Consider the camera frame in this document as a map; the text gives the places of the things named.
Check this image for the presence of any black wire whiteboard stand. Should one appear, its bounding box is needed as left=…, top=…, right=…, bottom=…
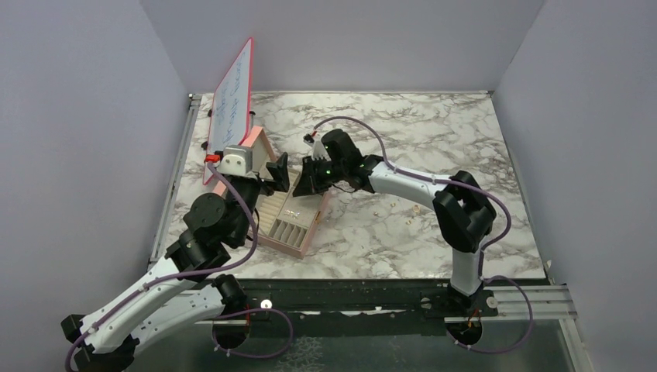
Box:
left=201, top=108, right=256, bottom=150

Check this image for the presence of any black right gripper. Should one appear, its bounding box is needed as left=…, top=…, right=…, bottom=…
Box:
left=294, top=155, right=346, bottom=198

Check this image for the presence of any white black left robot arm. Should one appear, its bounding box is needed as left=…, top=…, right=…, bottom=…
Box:
left=61, top=146, right=291, bottom=371

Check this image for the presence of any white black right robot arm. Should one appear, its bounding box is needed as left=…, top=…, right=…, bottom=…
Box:
left=293, top=129, right=497, bottom=315

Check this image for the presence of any crystal drop earring upper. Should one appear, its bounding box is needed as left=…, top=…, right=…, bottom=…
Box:
left=284, top=209, right=301, bottom=219

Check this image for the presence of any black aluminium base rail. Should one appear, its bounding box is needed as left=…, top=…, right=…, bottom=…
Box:
left=194, top=277, right=577, bottom=340

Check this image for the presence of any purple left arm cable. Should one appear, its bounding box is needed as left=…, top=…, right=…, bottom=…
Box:
left=64, top=163, right=294, bottom=372

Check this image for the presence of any pink jewelry box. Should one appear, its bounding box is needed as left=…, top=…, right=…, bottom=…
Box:
left=201, top=126, right=327, bottom=258

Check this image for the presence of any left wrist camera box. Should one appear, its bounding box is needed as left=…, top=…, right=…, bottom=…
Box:
left=205, top=145, right=256, bottom=178

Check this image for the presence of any pink framed whiteboard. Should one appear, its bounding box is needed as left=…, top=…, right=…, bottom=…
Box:
left=204, top=37, right=254, bottom=164

